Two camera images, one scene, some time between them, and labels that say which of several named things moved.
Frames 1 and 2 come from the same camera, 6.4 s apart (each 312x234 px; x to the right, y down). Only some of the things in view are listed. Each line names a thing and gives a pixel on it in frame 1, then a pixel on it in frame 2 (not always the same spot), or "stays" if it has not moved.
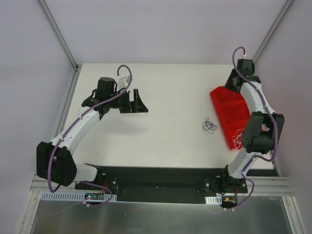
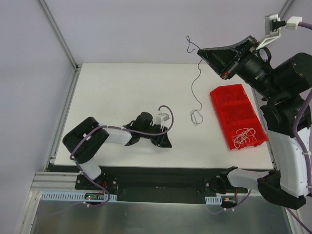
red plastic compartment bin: [234, 113] stays
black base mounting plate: [163, 184] stays
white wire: [237, 140] stays
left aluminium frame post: [59, 35] stays
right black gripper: [233, 81] → [238, 58]
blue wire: [208, 126] → [196, 117]
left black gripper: [132, 101] → [158, 136]
